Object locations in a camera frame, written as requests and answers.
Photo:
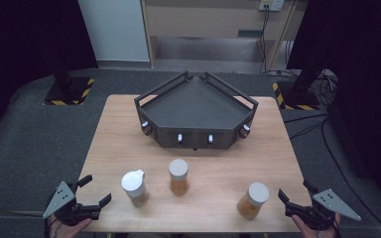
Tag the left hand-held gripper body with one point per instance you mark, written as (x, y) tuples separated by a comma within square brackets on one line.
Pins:
[(66, 207)]

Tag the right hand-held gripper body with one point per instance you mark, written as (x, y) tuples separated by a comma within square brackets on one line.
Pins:
[(320, 211)]

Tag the spice jar with round lid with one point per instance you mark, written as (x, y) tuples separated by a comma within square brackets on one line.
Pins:
[(178, 170), (258, 194)]

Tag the spice jar with flip cap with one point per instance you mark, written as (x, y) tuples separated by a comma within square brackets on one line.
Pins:
[(133, 184)]

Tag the dark grey corner rack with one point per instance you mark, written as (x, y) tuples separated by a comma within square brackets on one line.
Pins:
[(195, 105)]

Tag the person's right hand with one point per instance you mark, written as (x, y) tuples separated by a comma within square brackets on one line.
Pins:
[(311, 231)]

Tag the person's left hand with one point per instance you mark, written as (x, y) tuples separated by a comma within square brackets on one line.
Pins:
[(66, 231)]

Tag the striped black stand base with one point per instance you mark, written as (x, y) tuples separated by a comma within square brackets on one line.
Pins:
[(76, 95), (302, 100)]

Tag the black curtain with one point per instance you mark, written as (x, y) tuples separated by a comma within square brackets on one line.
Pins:
[(20, 39), (367, 66)]

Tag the white panel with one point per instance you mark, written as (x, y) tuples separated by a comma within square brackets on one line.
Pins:
[(115, 29)]

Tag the white power outlet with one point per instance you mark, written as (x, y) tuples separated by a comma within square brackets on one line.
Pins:
[(271, 4)]

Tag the black stand post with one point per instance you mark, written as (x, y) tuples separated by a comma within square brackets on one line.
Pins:
[(62, 77), (306, 81)]

